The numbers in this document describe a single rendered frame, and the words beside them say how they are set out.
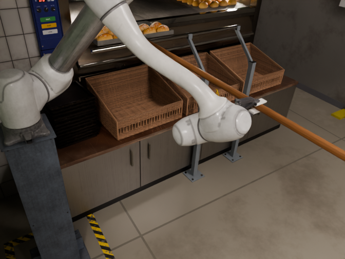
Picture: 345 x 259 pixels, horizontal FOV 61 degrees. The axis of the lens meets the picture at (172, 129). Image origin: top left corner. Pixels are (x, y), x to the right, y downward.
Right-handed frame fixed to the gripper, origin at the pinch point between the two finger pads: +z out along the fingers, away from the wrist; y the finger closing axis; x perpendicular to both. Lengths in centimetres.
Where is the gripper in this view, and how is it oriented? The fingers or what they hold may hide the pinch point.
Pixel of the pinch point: (257, 106)
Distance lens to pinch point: 126.6
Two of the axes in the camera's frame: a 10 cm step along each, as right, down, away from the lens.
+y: -0.6, 8.2, 5.6
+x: 5.7, 4.9, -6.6
